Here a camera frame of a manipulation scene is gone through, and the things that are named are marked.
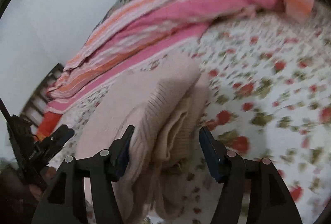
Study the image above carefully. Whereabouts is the pink ribbed knit sweater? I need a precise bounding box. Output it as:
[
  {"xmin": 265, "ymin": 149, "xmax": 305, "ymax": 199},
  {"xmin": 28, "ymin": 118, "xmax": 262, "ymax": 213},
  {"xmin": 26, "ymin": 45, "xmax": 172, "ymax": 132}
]
[{"xmin": 76, "ymin": 53, "xmax": 209, "ymax": 223}]

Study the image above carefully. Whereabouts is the person's left hand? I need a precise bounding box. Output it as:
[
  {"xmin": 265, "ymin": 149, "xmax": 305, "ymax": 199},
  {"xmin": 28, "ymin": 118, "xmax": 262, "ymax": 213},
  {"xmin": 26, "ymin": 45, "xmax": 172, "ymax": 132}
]
[{"xmin": 1, "ymin": 165, "xmax": 43, "ymax": 216}]

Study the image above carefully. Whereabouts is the red embroidered pillow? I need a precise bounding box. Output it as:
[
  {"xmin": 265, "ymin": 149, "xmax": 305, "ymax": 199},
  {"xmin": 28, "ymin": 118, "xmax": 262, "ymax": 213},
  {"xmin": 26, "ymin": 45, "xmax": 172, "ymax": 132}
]
[{"xmin": 34, "ymin": 112, "xmax": 62, "ymax": 141}]

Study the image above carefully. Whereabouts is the white floral bed sheet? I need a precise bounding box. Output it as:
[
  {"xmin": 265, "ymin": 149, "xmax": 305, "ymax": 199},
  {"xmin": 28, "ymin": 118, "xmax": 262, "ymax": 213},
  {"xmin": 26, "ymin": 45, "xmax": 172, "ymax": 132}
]
[{"xmin": 49, "ymin": 4, "xmax": 331, "ymax": 224}]

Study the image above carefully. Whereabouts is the pink orange striped quilt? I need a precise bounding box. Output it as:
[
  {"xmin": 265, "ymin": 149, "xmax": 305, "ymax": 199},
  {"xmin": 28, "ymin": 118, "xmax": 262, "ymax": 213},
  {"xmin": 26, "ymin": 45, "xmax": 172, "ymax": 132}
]
[{"xmin": 47, "ymin": 0, "xmax": 315, "ymax": 114}]

